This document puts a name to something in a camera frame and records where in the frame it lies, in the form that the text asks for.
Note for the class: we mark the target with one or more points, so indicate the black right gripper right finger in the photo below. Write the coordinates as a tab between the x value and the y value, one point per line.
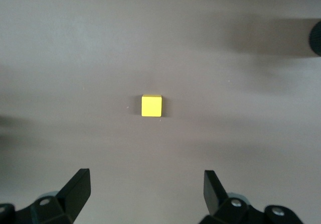
213	194

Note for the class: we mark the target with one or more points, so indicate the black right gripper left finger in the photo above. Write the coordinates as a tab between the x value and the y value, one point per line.
74	196

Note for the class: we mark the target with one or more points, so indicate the yellow cube block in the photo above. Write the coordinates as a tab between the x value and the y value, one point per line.
151	106

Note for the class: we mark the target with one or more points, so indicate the black ribbed rounded object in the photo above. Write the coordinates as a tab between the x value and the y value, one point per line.
315	38

